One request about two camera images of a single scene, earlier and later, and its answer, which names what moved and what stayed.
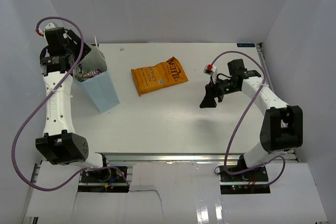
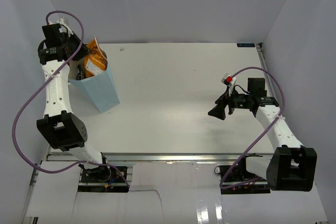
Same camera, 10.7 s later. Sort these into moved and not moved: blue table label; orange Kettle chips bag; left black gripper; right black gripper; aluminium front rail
Moved: right black gripper; orange Kettle chips bag
Not moved: left black gripper; aluminium front rail; blue table label
